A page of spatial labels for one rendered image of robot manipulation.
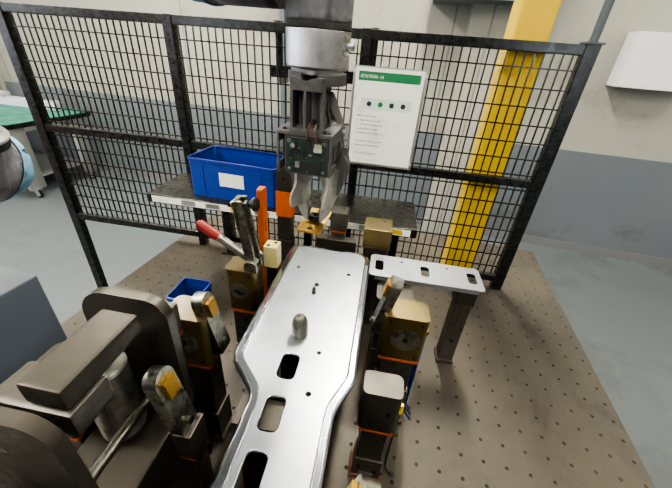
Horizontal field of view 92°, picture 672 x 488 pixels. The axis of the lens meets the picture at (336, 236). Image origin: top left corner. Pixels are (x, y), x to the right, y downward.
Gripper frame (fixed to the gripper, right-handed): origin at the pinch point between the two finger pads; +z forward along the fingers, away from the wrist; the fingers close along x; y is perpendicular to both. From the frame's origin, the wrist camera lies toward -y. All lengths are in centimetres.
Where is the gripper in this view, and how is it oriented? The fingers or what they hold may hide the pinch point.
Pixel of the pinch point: (315, 211)
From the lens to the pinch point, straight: 51.6
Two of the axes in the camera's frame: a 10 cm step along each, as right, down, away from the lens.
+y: -2.1, 4.9, -8.4
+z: -0.7, 8.5, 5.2
